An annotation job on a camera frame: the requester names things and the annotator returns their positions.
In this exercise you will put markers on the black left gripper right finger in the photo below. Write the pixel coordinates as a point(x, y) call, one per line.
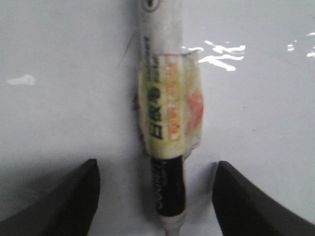
point(242, 209)

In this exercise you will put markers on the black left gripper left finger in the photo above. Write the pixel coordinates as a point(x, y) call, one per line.
point(66, 211)

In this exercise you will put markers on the taped black whiteboard marker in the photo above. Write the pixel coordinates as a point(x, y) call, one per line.
point(170, 104)

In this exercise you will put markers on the white whiteboard with metal frame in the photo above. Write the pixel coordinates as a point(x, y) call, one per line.
point(68, 73)

